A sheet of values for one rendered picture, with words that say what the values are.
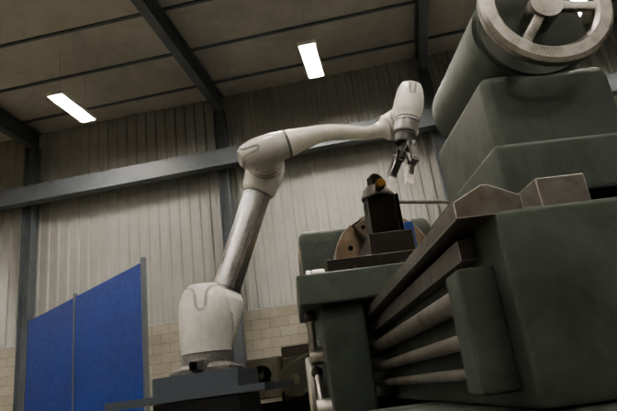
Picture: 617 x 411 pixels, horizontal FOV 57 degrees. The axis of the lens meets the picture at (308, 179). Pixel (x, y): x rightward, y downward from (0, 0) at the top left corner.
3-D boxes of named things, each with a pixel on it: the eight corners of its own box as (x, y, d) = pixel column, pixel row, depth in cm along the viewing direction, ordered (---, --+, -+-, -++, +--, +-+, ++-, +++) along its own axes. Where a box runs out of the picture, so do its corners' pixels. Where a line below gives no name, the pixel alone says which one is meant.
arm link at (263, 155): (280, 121, 200) (281, 137, 213) (230, 136, 198) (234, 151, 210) (292, 153, 196) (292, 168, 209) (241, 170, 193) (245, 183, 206)
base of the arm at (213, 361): (162, 377, 161) (162, 357, 163) (189, 377, 182) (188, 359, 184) (224, 369, 159) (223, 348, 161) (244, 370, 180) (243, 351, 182)
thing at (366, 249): (362, 273, 143) (358, 254, 145) (401, 269, 143) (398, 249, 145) (371, 256, 124) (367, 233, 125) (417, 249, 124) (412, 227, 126)
